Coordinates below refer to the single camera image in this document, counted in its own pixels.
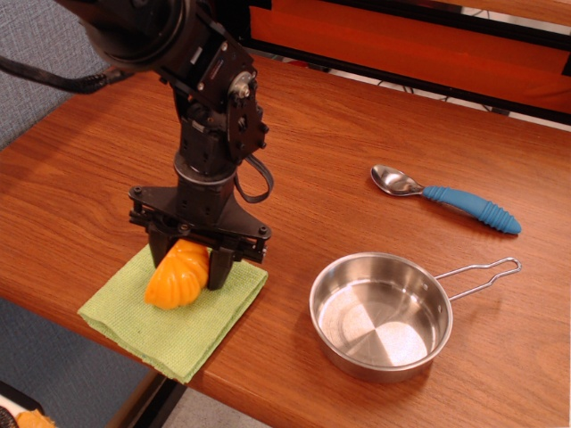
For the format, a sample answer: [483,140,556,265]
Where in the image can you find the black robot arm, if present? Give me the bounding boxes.
[64,1,273,290]

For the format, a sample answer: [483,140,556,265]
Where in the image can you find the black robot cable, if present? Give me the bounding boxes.
[0,55,135,95]

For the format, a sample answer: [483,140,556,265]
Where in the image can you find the blue handled metal spoon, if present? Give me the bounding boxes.
[370,164,522,235]

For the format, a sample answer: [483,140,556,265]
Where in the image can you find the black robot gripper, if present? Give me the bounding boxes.
[128,178,271,291]

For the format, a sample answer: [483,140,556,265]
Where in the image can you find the green folded towel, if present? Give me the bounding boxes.
[78,246,268,383]

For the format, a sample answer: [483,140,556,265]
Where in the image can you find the black table leg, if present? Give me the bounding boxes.
[106,370,186,427]

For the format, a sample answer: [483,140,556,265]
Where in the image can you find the small stainless steel pan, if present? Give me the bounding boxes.
[309,252,522,383]

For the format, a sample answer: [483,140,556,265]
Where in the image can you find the orange object at corner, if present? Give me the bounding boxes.
[15,410,56,428]

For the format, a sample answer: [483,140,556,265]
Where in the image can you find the orange panel black frame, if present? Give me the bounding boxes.
[244,1,570,124]

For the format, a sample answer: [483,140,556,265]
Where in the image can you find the orange plastic toy half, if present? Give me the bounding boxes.
[144,240,210,310]

